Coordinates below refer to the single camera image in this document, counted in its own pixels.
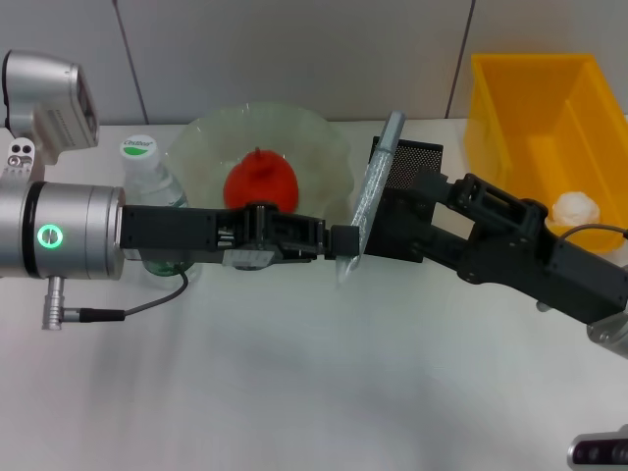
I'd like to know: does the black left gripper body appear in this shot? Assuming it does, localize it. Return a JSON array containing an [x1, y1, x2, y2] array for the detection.
[[120, 201, 257, 267]]

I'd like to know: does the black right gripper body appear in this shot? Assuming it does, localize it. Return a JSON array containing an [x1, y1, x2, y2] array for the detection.
[[420, 214, 628, 326]]

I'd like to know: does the clear water bottle green label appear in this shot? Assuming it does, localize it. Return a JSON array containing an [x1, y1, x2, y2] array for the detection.
[[120, 134, 202, 282]]

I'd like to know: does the grey marker pen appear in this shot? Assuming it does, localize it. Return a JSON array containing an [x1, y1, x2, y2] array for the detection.
[[335, 110, 407, 285]]

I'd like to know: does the white paper ball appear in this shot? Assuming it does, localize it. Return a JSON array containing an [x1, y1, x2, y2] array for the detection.
[[551, 190, 602, 228]]

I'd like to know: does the orange toy fruit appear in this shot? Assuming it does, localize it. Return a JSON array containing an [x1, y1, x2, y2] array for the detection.
[[223, 146, 301, 213]]

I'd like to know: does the black mesh pen holder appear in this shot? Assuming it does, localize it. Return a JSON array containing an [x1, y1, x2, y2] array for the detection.
[[362, 135, 445, 265]]

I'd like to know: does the green glass fruit plate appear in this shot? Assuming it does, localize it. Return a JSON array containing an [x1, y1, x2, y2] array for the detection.
[[164, 101, 355, 232]]

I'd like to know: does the yellow plastic bin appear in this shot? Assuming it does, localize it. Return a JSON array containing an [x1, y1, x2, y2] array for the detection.
[[464, 52, 628, 254]]

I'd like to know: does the right wrist cable with connector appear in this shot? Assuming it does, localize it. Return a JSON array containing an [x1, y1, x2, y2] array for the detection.
[[557, 223, 628, 246]]

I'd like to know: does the left wrist silver cable connector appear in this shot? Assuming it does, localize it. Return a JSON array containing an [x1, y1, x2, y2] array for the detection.
[[39, 267, 191, 331]]

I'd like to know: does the left wrist camera housing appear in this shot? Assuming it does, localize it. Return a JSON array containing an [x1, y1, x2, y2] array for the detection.
[[0, 48, 100, 183]]

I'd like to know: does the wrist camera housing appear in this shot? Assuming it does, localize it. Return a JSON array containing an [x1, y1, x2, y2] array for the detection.
[[0, 48, 100, 183], [567, 425, 628, 468]]

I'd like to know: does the right wrist camera housing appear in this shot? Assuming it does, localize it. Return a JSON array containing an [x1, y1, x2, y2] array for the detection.
[[567, 425, 628, 468]]

